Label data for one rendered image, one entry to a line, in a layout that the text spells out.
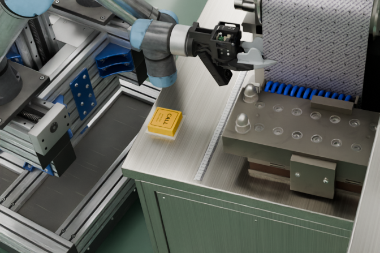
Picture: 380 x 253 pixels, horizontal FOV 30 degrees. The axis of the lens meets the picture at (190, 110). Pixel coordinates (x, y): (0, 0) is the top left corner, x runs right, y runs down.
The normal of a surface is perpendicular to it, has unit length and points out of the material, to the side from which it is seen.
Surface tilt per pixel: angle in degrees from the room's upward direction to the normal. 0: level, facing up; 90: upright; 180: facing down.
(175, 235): 90
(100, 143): 0
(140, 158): 0
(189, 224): 90
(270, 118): 0
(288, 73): 90
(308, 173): 90
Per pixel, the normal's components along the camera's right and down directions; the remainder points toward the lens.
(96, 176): -0.10, -0.67
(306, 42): -0.34, 0.72
